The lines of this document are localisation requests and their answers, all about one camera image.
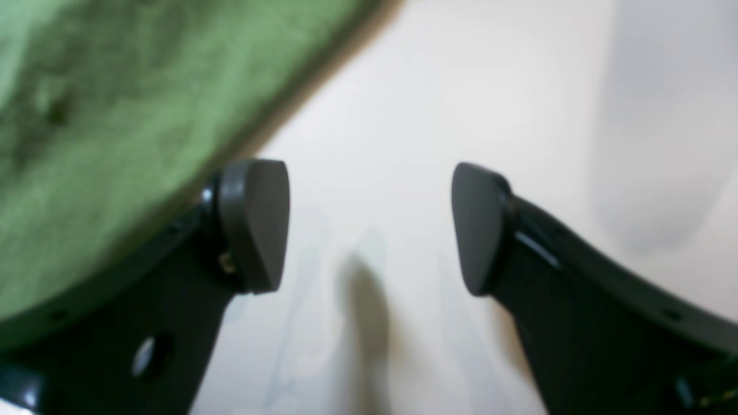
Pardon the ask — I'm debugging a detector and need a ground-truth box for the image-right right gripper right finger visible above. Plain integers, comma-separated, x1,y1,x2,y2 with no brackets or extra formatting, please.
451,163,737,414

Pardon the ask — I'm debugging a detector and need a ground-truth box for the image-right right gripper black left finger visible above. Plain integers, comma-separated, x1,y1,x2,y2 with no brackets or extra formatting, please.
1,159,290,414

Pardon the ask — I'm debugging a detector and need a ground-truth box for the green t-shirt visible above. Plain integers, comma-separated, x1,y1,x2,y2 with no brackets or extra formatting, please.
1,1,379,319

